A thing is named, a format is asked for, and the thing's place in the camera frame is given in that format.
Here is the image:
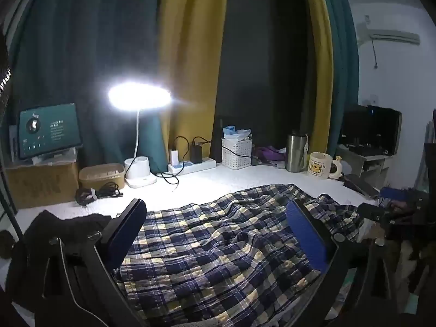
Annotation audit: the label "tablet with teal screen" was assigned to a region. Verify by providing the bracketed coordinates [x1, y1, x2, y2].
[18, 103, 83, 160]

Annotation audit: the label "black monitor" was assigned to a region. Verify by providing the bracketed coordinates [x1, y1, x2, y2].
[341, 105, 402, 155]

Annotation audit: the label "blue plaid pants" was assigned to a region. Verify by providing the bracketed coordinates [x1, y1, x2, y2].
[114, 184, 367, 324]

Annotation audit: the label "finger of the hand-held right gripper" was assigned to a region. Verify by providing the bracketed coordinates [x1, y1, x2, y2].
[380, 187, 414, 201]
[358, 203, 390, 221]

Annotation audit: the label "black round disc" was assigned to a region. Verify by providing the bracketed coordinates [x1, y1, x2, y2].
[0, 230, 14, 259]

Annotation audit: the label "white power strip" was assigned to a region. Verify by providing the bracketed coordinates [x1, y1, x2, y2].
[168, 158, 217, 174]

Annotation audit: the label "blue plastic packet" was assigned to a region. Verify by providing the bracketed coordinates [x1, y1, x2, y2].
[223, 126, 252, 141]

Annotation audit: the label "brown lidded container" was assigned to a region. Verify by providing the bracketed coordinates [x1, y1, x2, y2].
[78, 163, 125, 190]

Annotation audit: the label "teal curtain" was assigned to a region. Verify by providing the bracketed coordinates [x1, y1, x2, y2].
[320, 0, 360, 144]
[10, 0, 171, 174]

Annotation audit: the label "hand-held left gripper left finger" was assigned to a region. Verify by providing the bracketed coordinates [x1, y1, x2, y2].
[34, 198, 148, 327]

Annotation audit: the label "black charger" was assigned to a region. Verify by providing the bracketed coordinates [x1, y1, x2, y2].
[190, 142, 204, 164]

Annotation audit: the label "white tablet stand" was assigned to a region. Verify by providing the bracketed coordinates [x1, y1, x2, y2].
[34, 149, 77, 164]

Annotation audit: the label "black cable bundle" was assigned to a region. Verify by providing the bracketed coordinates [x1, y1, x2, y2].
[75, 182, 124, 207]

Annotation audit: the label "purple cloth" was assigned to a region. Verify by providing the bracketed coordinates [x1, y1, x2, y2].
[255, 146, 286, 162]

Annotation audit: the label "yellow curtain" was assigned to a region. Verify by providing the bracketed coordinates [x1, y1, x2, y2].
[301, 0, 334, 157]
[157, 0, 230, 164]

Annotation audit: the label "cartoon bear mug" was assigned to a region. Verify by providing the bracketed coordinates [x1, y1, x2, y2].
[307, 152, 342, 180]

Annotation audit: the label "black garment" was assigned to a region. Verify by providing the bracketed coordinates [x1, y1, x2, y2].
[7, 210, 113, 314]

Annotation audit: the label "cardboard box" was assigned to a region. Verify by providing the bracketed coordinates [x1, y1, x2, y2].
[5, 160, 80, 209]

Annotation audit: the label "dark flat device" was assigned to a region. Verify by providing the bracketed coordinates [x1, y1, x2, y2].
[343, 174, 380, 199]

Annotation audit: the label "white woven basket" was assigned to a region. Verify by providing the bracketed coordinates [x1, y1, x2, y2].
[222, 138, 253, 170]

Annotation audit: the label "white air conditioner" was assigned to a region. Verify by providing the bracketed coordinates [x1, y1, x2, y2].
[356, 24, 420, 46]

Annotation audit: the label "white desk lamp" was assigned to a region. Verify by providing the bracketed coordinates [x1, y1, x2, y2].
[108, 81, 171, 189]

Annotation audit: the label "steel tumbler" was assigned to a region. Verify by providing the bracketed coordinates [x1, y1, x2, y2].
[285, 133, 308, 172]

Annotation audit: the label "grey side desk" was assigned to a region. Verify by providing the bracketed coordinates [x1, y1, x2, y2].
[335, 146, 392, 188]

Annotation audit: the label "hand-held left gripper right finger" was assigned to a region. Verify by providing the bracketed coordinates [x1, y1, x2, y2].
[286, 198, 406, 327]

